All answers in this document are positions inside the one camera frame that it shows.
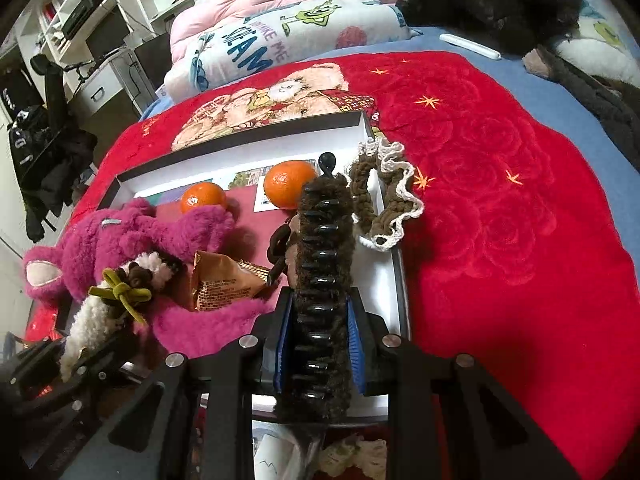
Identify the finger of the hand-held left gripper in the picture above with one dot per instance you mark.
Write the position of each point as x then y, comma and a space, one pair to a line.
65, 425
120, 347

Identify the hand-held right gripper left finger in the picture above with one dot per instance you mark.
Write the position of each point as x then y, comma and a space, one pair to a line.
283, 350

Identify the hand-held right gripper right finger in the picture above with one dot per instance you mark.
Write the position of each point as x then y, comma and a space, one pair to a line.
356, 347

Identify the black shallow box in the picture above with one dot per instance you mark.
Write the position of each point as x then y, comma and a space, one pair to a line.
385, 280

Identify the brown fuzzy hair claw clip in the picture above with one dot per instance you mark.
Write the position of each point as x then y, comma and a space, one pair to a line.
320, 240

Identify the gold snack packet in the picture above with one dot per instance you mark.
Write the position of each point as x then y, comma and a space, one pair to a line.
225, 285

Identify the dark brown hair clip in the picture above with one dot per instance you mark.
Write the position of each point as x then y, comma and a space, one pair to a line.
279, 247

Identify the pink plush bear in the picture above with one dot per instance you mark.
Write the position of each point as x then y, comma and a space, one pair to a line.
125, 240

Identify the brown white crochet scrunchie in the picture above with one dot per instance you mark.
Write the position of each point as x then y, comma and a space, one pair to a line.
395, 210

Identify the mandarin orange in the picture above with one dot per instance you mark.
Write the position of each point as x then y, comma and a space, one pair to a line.
287, 185
202, 197

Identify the red printed blanket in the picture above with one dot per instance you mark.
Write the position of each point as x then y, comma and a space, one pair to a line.
500, 260

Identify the black chair with clothes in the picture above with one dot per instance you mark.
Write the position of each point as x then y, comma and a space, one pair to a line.
60, 175

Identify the black bag white print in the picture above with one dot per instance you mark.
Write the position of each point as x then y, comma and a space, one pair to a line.
27, 137

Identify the white desk drawer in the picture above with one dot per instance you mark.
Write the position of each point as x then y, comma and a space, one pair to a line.
100, 87

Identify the black computer tower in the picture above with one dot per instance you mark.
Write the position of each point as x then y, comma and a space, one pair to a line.
152, 70

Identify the blue bed sheet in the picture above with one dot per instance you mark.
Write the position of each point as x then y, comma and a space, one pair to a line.
590, 170

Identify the black computer monitor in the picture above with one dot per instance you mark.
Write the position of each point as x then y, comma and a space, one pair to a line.
107, 35

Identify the white cartoon printed blanket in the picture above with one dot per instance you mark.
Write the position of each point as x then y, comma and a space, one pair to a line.
300, 35

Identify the white tube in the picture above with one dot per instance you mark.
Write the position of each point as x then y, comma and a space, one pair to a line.
470, 46

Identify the black printer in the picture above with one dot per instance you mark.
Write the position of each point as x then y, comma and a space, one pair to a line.
82, 10

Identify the dark brown garment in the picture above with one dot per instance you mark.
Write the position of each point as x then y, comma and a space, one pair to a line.
590, 90

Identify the black jacket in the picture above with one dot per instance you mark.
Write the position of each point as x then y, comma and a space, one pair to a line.
490, 0

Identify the white green cartoon pillow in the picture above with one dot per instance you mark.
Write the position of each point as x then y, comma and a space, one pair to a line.
600, 45

